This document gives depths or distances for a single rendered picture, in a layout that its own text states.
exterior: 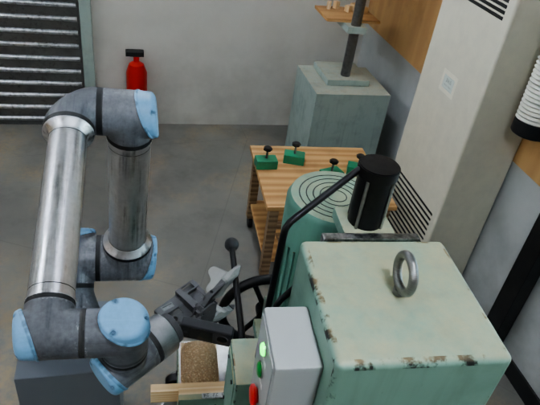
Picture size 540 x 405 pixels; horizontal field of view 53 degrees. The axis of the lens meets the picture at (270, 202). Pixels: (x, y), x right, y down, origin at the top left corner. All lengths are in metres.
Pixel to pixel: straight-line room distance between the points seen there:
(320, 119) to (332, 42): 1.01
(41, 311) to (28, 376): 0.82
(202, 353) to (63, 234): 0.46
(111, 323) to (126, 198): 0.59
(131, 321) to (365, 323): 0.49
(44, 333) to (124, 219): 0.65
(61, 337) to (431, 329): 0.63
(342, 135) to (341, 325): 2.86
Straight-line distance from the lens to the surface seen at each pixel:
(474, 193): 2.72
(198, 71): 4.12
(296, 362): 0.68
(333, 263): 0.75
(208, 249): 3.08
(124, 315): 1.04
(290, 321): 0.72
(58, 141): 1.29
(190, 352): 1.38
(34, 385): 1.89
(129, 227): 1.65
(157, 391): 1.30
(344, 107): 3.40
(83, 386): 1.90
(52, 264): 1.11
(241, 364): 0.89
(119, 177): 1.50
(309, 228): 0.92
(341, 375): 0.65
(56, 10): 3.95
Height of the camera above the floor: 2.00
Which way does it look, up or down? 35 degrees down
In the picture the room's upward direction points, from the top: 9 degrees clockwise
